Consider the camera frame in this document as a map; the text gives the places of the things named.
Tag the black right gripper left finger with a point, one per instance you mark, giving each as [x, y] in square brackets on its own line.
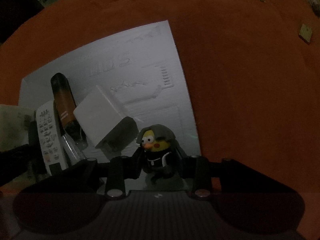
[88, 175]

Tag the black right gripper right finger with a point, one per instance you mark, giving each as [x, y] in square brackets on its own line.
[202, 176]

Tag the yellow duck figurine black hoodie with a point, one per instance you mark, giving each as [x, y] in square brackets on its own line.
[159, 154]

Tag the brown black spray bottle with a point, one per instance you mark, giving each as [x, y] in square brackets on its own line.
[65, 105]

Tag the clear plastic pen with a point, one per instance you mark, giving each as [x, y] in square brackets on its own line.
[74, 153]

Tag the white card box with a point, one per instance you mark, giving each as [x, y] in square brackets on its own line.
[106, 123]

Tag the white remote control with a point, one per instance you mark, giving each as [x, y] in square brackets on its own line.
[49, 136]

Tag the red tablecloth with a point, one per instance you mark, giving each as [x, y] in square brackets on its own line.
[253, 82]

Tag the small cardboard scrap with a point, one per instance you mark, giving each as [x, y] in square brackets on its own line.
[305, 33]

